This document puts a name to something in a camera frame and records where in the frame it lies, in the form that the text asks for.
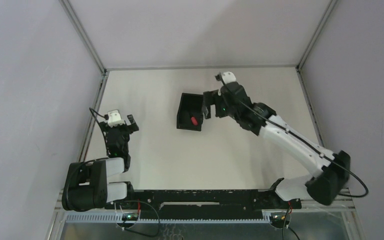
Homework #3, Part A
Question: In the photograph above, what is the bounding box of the red handled screwdriver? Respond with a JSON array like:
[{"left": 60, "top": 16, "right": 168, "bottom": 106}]
[{"left": 190, "top": 116, "right": 199, "bottom": 126}]

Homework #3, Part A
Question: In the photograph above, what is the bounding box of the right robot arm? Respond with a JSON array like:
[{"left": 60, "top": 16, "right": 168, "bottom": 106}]
[{"left": 202, "top": 82, "right": 351, "bottom": 208}]

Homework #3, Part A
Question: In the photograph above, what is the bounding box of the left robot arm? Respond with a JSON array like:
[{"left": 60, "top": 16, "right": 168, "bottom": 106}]
[{"left": 61, "top": 111, "right": 139, "bottom": 212}]

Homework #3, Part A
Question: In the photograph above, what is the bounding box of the black plastic bin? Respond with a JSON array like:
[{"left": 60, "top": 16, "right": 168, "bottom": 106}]
[{"left": 176, "top": 92, "right": 204, "bottom": 132}]

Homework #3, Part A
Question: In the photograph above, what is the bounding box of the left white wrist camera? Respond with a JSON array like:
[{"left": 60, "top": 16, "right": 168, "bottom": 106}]
[{"left": 107, "top": 109, "right": 126, "bottom": 128}]

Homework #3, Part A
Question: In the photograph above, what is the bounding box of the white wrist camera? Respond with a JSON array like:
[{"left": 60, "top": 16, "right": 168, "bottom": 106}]
[
  {"left": 215, "top": 71, "right": 237, "bottom": 84},
  {"left": 107, "top": 109, "right": 126, "bottom": 128}
]

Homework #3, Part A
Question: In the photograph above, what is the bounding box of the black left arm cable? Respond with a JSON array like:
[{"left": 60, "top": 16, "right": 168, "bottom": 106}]
[{"left": 88, "top": 107, "right": 111, "bottom": 157}]

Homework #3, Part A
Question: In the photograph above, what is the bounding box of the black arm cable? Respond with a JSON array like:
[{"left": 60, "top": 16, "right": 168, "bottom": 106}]
[
  {"left": 88, "top": 107, "right": 111, "bottom": 157},
  {"left": 220, "top": 76, "right": 370, "bottom": 199}
]

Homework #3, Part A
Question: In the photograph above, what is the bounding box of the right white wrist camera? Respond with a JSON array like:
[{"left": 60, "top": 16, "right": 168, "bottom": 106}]
[{"left": 215, "top": 71, "right": 237, "bottom": 84}]

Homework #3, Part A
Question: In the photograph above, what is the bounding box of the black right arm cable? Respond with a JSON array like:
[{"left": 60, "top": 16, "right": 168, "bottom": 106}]
[{"left": 220, "top": 76, "right": 370, "bottom": 199}]

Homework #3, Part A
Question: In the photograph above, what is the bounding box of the left controller board with wires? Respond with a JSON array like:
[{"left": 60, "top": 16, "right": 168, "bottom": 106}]
[{"left": 114, "top": 200, "right": 161, "bottom": 238}]

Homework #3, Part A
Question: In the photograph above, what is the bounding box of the controller board with wires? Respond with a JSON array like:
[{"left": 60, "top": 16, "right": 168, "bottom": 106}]
[
  {"left": 114, "top": 200, "right": 161, "bottom": 238},
  {"left": 270, "top": 200, "right": 301, "bottom": 240}
]

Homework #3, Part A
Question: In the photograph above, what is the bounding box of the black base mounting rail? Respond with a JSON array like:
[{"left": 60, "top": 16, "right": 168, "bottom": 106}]
[{"left": 105, "top": 189, "right": 302, "bottom": 221}]

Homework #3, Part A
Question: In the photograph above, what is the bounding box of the right controller board with wires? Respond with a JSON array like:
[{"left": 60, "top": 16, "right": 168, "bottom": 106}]
[{"left": 270, "top": 200, "right": 301, "bottom": 240}]

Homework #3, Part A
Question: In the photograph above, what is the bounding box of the aluminium frame rail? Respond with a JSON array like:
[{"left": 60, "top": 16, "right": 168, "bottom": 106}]
[{"left": 297, "top": 196, "right": 356, "bottom": 213}]

